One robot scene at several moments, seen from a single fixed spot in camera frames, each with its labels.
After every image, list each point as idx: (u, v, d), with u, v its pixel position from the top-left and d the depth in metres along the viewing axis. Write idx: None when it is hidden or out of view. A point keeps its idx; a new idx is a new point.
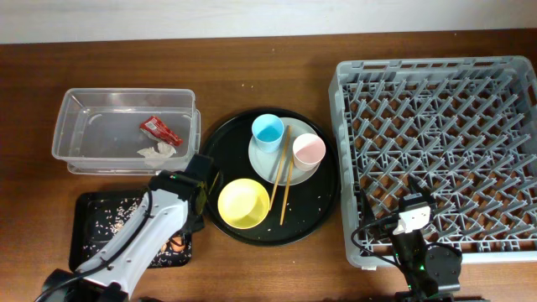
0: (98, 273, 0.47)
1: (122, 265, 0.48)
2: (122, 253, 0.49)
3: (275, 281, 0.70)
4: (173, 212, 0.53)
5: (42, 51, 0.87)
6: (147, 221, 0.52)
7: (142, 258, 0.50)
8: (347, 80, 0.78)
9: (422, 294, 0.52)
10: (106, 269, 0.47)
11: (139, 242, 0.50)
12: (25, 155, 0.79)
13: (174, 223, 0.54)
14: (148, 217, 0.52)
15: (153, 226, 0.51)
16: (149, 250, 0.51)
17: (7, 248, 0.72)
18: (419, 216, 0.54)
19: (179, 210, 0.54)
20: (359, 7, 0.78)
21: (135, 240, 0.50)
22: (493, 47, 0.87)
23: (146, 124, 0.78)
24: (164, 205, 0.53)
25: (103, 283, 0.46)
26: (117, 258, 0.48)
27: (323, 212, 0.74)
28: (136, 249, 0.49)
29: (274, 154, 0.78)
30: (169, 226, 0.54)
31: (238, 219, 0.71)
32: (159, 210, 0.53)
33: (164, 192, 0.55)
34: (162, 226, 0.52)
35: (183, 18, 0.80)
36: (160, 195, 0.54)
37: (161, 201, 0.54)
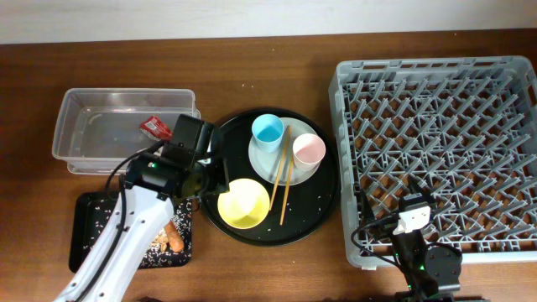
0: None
1: (95, 299, 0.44)
2: (95, 286, 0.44)
3: (276, 282, 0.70)
4: (151, 218, 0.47)
5: (42, 52, 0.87)
6: (121, 239, 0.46)
7: (119, 281, 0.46)
8: (347, 80, 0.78)
9: (423, 294, 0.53)
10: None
11: (113, 267, 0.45)
12: (25, 155, 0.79)
13: (155, 226, 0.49)
14: (122, 232, 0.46)
15: (126, 247, 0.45)
16: (127, 271, 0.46)
17: (7, 248, 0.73)
18: (419, 216, 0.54)
19: (159, 212, 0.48)
20: (359, 7, 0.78)
21: (106, 268, 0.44)
22: (493, 47, 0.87)
23: (146, 124, 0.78)
24: (139, 213, 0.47)
25: None
26: (90, 293, 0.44)
27: (323, 212, 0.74)
28: (107, 277, 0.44)
29: (274, 153, 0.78)
30: (148, 233, 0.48)
31: (238, 219, 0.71)
32: (134, 221, 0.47)
33: (143, 187, 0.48)
34: (139, 238, 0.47)
35: (183, 18, 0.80)
36: (138, 196, 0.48)
37: (136, 206, 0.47)
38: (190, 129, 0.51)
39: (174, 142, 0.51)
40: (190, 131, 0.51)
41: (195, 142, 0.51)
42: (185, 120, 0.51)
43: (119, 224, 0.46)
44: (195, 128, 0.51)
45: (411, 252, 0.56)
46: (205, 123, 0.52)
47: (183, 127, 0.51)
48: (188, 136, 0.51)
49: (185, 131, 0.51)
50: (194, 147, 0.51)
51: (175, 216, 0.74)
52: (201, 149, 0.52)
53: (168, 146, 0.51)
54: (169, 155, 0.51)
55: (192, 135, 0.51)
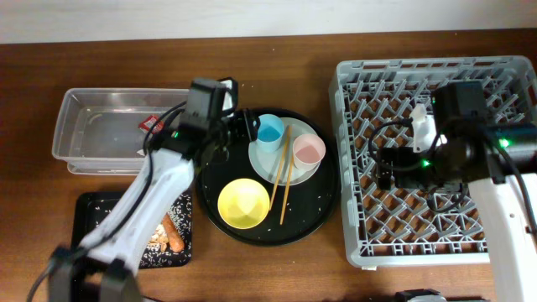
0: (102, 248, 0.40)
1: (126, 237, 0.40)
2: (127, 225, 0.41)
3: (275, 281, 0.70)
4: (177, 174, 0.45)
5: (42, 52, 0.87)
6: (148, 190, 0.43)
7: (147, 230, 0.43)
8: (347, 80, 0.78)
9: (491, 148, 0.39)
10: (109, 245, 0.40)
11: (143, 211, 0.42)
12: (23, 155, 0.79)
13: (178, 185, 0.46)
14: (150, 185, 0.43)
15: (155, 197, 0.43)
16: (153, 221, 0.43)
17: (7, 247, 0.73)
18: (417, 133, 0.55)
19: (184, 172, 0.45)
20: (359, 7, 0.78)
21: (138, 211, 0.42)
22: (493, 46, 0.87)
23: (145, 123, 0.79)
24: (166, 168, 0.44)
25: (107, 260, 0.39)
26: (120, 232, 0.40)
27: (323, 212, 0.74)
28: (139, 218, 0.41)
29: (274, 153, 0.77)
30: (173, 190, 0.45)
31: (239, 219, 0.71)
32: (162, 174, 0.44)
33: (165, 152, 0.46)
34: (164, 194, 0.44)
35: (183, 18, 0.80)
36: (161, 156, 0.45)
37: (164, 164, 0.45)
38: (201, 97, 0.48)
39: (188, 110, 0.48)
40: (203, 98, 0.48)
41: (209, 110, 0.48)
42: (196, 89, 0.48)
43: (148, 176, 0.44)
44: (206, 96, 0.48)
45: (449, 116, 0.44)
46: (218, 88, 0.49)
47: (194, 93, 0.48)
48: (202, 102, 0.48)
49: (198, 99, 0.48)
50: (208, 113, 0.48)
51: (175, 216, 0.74)
52: (216, 115, 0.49)
53: (183, 115, 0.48)
54: (186, 123, 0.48)
55: (206, 101, 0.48)
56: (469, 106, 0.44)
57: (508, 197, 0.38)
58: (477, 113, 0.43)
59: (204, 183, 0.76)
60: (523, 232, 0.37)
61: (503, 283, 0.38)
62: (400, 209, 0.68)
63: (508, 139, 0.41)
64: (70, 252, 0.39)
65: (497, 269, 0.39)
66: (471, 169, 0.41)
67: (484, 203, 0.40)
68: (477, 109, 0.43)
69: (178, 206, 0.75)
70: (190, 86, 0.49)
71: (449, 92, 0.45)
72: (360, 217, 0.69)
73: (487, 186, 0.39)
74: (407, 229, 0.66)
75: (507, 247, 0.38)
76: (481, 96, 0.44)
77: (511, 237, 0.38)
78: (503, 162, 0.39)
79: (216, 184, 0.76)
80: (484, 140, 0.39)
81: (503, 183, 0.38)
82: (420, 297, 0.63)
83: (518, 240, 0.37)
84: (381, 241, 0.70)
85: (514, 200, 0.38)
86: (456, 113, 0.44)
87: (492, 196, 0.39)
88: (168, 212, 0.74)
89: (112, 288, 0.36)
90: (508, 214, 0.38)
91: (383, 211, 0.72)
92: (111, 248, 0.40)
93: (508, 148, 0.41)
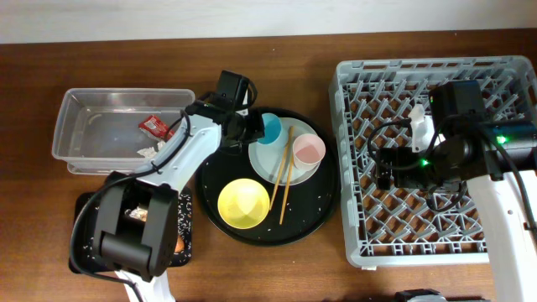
0: (150, 177, 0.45)
1: (170, 171, 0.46)
2: (170, 162, 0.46)
3: (276, 281, 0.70)
4: (211, 132, 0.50)
5: (41, 52, 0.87)
6: (186, 140, 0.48)
7: (185, 171, 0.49)
8: (347, 80, 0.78)
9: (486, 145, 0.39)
10: (155, 173, 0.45)
11: (183, 156, 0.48)
12: (23, 155, 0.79)
13: (209, 145, 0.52)
14: (188, 137, 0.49)
15: (192, 148, 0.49)
16: (190, 165, 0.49)
17: (6, 248, 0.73)
18: (416, 132, 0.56)
19: (214, 133, 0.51)
20: (359, 7, 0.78)
21: (179, 153, 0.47)
22: (493, 46, 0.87)
23: (146, 123, 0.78)
24: (201, 127, 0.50)
25: (155, 183, 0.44)
26: (166, 165, 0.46)
27: (323, 212, 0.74)
28: (180, 159, 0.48)
29: (275, 153, 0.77)
30: (205, 148, 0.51)
31: (238, 219, 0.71)
32: (198, 132, 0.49)
33: (198, 117, 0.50)
34: (200, 147, 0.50)
35: (183, 18, 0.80)
36: (195, 119, 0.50)
37: (199, 123, 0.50)
38: (230, 81, 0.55)
39: (216, 91, 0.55)
40: (232, 83, 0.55)
41: (237, 94, 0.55)
42: (227, 75, 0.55)
43: (186, 129, 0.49)
44: (234, 80, 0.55)
45: (447, 115, 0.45)
46: (243, 77, 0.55)
47: (224, 79, 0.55)
48: (230, 85, 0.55)
49: (226, 82, 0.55)
50: (235, 96, 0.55)
51: None
52: (239, 100, 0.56)
53: (213, 96, 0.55)
54: (215, 101, 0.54)
55: (233, 86, 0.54)
56: (466, 106, 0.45)
57: (506, 193, 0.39)
58: (475, 111, 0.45)
59: (204, 183, 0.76)
60: (520, 228, 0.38)
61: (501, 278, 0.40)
62: (400, 209, 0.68)
63: (507, 136, 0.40)
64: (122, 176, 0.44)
65: (497, 265, 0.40)
66: (467, 168, 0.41)
67: (482, 201, 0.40)
68: (473, 107, 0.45)
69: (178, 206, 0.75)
70: (221, 75, 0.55)
71: (446, 92, 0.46)
72: (360, 217, 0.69)
73: (484, 184, 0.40)
74: (407, 229, 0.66)
75: (504, 242, 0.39)
76: (477, 95, 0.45)
77: (510, 234, 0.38)
78: (500, 159, 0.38)
79: (216, 184, 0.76)
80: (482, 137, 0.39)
81: (501, 179, 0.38)
82: (420, 297, 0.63)
83: (516, 236, 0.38)
84: (381, 241, 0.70)
85: (512, 197, 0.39)
86: (453, 111, 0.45)
87: (489, 192, 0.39)
88: None
89: (159, 205, 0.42)
90: (506, 210, 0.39)
91: (383, 211, 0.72)
92: (157, 177, 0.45)
93: (506, 144, 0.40)
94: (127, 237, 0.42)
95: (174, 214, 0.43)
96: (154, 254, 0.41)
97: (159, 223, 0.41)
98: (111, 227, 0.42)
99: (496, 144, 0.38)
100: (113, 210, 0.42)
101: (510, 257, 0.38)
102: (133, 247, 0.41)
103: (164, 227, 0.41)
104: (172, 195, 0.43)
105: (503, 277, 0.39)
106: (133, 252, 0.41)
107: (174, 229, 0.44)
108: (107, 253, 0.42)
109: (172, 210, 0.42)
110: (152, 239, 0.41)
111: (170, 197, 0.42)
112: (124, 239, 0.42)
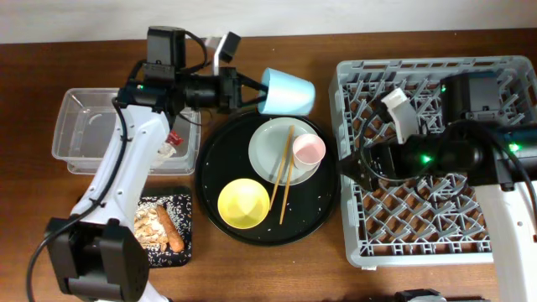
0: (94, 214, 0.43)
1: (114, 198, 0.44)
2: (112, 188, 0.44)
3: (276, 282, 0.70)
4: (153, 127, 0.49)
5: (41, 52, 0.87)
6: (127, 146, 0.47)
7: (134, 182, 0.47)
8: (347, 80, 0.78)
9: (497, 154, 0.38)
10: (99, 208, 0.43)
11: (127, 168, 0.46)
12: (23, 155, 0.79)
13: (156, 141, 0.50)
14: (127, 143, 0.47)
15: (135, 153, 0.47)
16: (141, 169, 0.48)
17: (6, 248, 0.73)
18: (396, 116, 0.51)
19: (159, 123, 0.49)
20: (359, 7, 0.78)
21: (122, 166, 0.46)
22: (494, 46, 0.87)
23: None
24: (141, 125, 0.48)
25: (103, 221, 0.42)
26: (107, 195, 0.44)
27: (323, 212, 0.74)
28: (122, 178, 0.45)
29: (276, 153, 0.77)
30: (153, 143, 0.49)
31: (239, 219, 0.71)
32: (137, 132, 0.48)
33: (136, 107, 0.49)
34: (143, 148, 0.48)
35: (183, 18, 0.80)
36: (137, 113, 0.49)
37: (136, 120, 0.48)
38: (161, 43, 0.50)
39: (150, 61, 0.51)
40: (163, 44, 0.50)
41: (172, 56, 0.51)
42: (153, 35, 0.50)
43: (123, 134, 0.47)
44: (165, 41, 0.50)
45: (459, 111, 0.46)
46: (174, 34, 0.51)
47: (152, 41, 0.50)
48: (163, 49, 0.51)
49: (157, 45, 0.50)
50: (170, 61, 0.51)
51: (176, 216, 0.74)
52: (178, 61, 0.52)
53: (146, 67, 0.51)
54: (152, 70, 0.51)
55: (167, 49, 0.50)
56: (479, 101, 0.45)
57: (517, 204, 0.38)
58: (488, 108, 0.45)
59: (204, 183, 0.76)
60: (530, 241, 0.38)
61: (507, 290, 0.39)
62: (401, 209, 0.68)
63: (518, 143, 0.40)
64: (61, 224, 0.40)
65: (503, 276, 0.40)
66: (477, 174, 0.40)
67: (491, 211, 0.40)
68: (487, 104, 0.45)
69: (178, 206, 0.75)
70: (147, 36, 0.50)
71: (460, 85, 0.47)
72: (360, 216, 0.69)
73: (494, 194, 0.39)
74: (407, 229, 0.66)
75: (512, 254, 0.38)
76: (492, 91, 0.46)
77: (518, 247, 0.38)
78: (511, 168, 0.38)
79: (216, 184, 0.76)
80: (494, 144, 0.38)
81: (511, 190, 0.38)
82: (420, 297, 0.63)
83: (524, 249, 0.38)
84: (381, 241, 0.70)
85: (523, 209, 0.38)
86: (466, 107, 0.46)
87: (499, 203, 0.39)
88: (168, 212, 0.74)
89: (112, 248, 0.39)
90: (515, 221, 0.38)
91: (383, 211, 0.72)
92: (102, 211, 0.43)
93: (518, 152, 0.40)
94: (95, 273, 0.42)
95: (133, 240, 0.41)
96: (126, 285, 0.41)
97: (119, 265, 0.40)
98: (71, 273, 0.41)
99: (508, 152, 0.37)
100: (69, 257, 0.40)
101: (518, 269, 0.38)
102: (104, 282, 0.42)
103: (125, 267, 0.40)
104: (122, 231, 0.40)
105: (508, 290, 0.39)
106: (105, 286, 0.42)
107: (140, 250, 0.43)
108: (78, 289, 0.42)
109: (128, 245, 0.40)
110: (118, 277, 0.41)
111: (122, 235, 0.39)
112: (92, 275, 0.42)
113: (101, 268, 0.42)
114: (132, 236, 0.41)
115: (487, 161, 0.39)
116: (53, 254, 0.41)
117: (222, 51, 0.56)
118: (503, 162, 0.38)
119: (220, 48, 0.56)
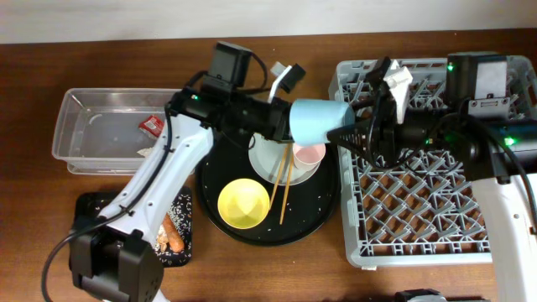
0: (121, 221, 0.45)
1: (143, 209, 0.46)
2: (143, 198, 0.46)
3: (276, 281, 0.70)
4: (195, 143, 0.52)
5: (42, 52, 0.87)
6: (168, 157, 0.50)
7: (164, 196, 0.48)
8: (347, 80, 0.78)
9: (491, 148, 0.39)
10: (127, 216, 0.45)
11: (160, 181, 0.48)
12: (23, 154, 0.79)
13: (193, 156, 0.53)
14: (169, 153, 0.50)
15: (172, 164, 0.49)
16: (175, 183, 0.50)
17: (6, 247, 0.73)
18: (398, 98, 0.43)
19: (201, 138, 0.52)
20: (358, 7, 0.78)
21: (159, 176, 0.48)
22: (494, 46, 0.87)
23: (146, 124, 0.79)
24: (185, 137, 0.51)
25: (125, 228, 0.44)
26: (137, 204, 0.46)
27: (324, 212, 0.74)
28: (155, 191, 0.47)
29: (276, 153, 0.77)
30: (190, 159, 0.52)
31: (239, 219, 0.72)
32: (180, 143, 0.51)
33: (185, 117, 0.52)
34: (180, 163, 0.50)
35: (183, 18, 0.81)
36: (180, 125, 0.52)
37: (181, 132, 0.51)
38: (226, 59, 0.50)
39: (211, 73, 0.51)
40: (227, 60, 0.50)
41: (233, 75, 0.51)
42: (221, 49, 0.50)
43: (167, 144, 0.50)
44: (230, 57, 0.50)
45: (462, 96, 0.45)
46: (242, 52, 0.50)
47: (219, 54, 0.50)
48: (226, 65, 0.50)
49: (223, 59, 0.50)
50: (231, 78, 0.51)
51: (176, 216, 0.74)
52: (239, 79, 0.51)
53: (208, 78, 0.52)
54: (211, 84, 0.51)
55: (230, 65, 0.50)
56: (485, 88, 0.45)
57: (513, 197, 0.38)
58: (492, 95, 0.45)
59: (204, 183, 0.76)
60: (526, 233, 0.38)
61: (507, 288, 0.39)
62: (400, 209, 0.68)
63: (514, 137, 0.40)
64: (89, 223, 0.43)
65: (501, 272, 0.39)
66: (474, 168, 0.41)
67: (485, 204, 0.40)
68: (492, 91, 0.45)
69: (178, 206, 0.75)
70: (216, 48, 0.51)
71: (467, 68, 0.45)
72: (360, 216, 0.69)
73: (490, 187, 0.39)
74: (406, 229, 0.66)
75: (508, 250, 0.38)
76: (499, 75, 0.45)
77: (518, 242, 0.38)
78: (508, 162, 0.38)
79: (216, 184, 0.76)
80: (488, 138, 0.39)
81: (507, 184, 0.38)
82: (420, 296, 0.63)
83: (523, 244, 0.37)
84: (381, 241, 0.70)
85: (519, 202, 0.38)
86: (469, 94, 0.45)
87: (495, 196, 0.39)
88: (168, 212, 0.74)
89: (129, 259, 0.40)
90: (512, 215, 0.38)
91: (383, 211, 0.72)
92: (129, 219, 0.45)
93: (513, 146, 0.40)
94: (106, 277, 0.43)
95: (151, 255, 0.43)
96: (132, 296, 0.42)
97: (131, 274, 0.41)
98: (86, 272, 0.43)
99: (503, 146, 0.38)
100: (86, 257, 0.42)
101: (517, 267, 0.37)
102: (114, 288, 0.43)
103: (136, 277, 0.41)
104: (143, 244, 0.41)
105: (507, 288, 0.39)
106: (114, 291, 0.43)
107: (157, 262, 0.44)
108: (90, 289, 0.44)
109: (146, 259, 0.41)
110: (127, 285, 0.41)
111: (141, 248, 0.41)
112: (105, 279, 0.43)
113: (112, 273, 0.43)
114: (149, 250, 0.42)
115: (482, 155, 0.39)
116: (74, 252, 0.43)
117: (282, 81, 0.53)
118: (500, 158, 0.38)
119: (280, 79, 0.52)
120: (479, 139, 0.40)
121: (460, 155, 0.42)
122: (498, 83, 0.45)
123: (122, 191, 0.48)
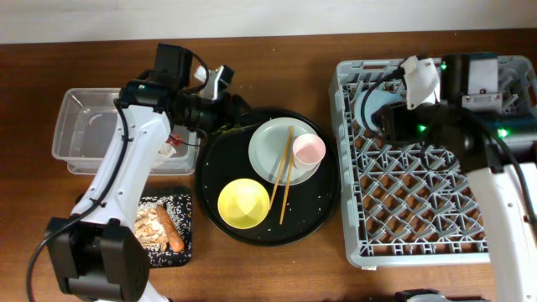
0: (95, 214, 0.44)
1: (113, 197, 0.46)
2: (113, 187, 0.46)
3: (276, 281, 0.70)
4: (153, 128, 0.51)
5: (42, 52, 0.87)
6: (128, 147, 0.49)
7: (133, 182, 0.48)
8: (347, 80, 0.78)
9: (486, 140, 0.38)
10: (100, 207, 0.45)
11: (127, 169, 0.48)
12: (23, 154, 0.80)
13: (155, 142, 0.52)
14: (128, 143, 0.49)
15: (135, 153, 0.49)
16: (141, 169, 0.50)
17: (7, 247, 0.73)
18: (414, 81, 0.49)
19: (159, 124, 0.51)
20: (358, 7, 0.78)
21: (124, 164, 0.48)
22: (495, 46, 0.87)
23: None
24: (141, 125, 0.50)
25: (102, 220, 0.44)
26: (107, 194, 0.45)
27: (324, 212, 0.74)
28: (122, 179, 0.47)
29: (275, 153, 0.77)
30: (152, 145, 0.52)
31: (238, 218, 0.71)
32: (138, 131, 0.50)
33: (137, 106, 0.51)
34: (144, 149, 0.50)
35: (183, 18, 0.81)
36: (137, 113, 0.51)
37: (137, 121, 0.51)
38: (170, 56, 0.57)
39: (158, 70, 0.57)
40: (171, 58, 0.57)
41: (178, 69, 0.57)
42: (164, 48, 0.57)
43: (124, 134, 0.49)
44: (175, 54, 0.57)
45: (456, 94, 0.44)
46: (185, 50, 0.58)
47: (164, 54, 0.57)
48: (171, 61, 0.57)
49: (168, 57, 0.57)
50: (177, 71, 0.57)
51: (175, 216, 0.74)
52: (184, 75, 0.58)
53: (154, 73, 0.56)
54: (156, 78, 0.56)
55: (176, 62, 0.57)
56: (477, 83, 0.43)
57: (508, 190, 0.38)
58: (486, 91, 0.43)
59: (204, 183, 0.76)
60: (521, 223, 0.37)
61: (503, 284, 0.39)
62: (400, 209, 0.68)
63: (507, 129, 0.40)
64: (63, 223, 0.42)
65: (497, 268, 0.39)
66: (471, 163, 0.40)
67: (482, 199, 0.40)
68: (484, 85, 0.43)
69: (178, 206, 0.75)
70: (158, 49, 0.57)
71: (460, 65, 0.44)
72: (360, 216, 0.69)
73: (487, 182, 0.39)
74: (406, 229, 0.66)
75: (506, 247, 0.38)
76: (492, 70, 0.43)
77: (512, 236, 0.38)
78: (500, 153, 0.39)
79: (216, 184, 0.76)
80: (484, 131, 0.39)
81: (501, 173, 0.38)
82: (420, 296, 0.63)
83: (518, 240, 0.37)
84: (381, 241, 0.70)
85: (513, 194, 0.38)
86: (463, 90, 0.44)
87: (491, 189, 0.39)
88: (168, 212, 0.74)
89: (112, 249, 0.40)
90: (506, 203, 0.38)
91: (383, 211, 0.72)
92: (102, 210, 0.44)
93: (507, 137, 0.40)
94: (95, 274, 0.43)
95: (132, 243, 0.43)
96: (125, 286, 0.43)
97: (118, 265, 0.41)
98: (72, 273, 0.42)
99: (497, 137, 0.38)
100: (70, 257, 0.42)
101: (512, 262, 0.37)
102: (105, 283, 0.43)
103: (123, 266, 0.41)
104: (121, 231, 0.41)
105: (502, 283, 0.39)
106: (106, 286, 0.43)
107: (141, 249, 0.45)
108: (80, 289, 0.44)
109: (128, 247, 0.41)
110: (117, 276, 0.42)
111: (122, 236, 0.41)
112: (94, 276, 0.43)
113: (99, 268, 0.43)
114: (130, 237, 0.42)
115: (478, 148, 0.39)
116: (54, 255, 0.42)
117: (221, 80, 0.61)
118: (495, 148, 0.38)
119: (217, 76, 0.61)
120: (476, 132, 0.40)
121: (456, 149, 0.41)
122: (491, 79, 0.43)
123: (90, 187, 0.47)
